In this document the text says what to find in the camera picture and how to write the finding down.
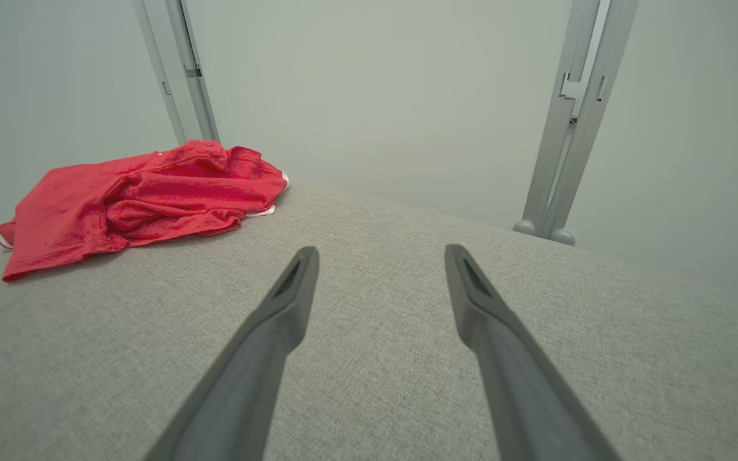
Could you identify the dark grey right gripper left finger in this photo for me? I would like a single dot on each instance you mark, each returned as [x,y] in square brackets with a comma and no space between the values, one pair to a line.
[260,358]

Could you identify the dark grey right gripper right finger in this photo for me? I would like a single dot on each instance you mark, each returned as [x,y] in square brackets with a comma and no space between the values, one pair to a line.
[516,371]

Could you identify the red shorts with white stripe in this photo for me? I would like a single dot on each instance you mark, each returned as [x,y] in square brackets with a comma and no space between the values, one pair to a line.
[202,186]

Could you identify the red shirt with white sleeves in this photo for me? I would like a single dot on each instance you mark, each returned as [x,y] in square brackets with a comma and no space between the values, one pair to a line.
[55,218]

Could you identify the grey partition post with feet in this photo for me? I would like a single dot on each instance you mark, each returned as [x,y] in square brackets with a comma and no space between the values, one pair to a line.
[558,160]

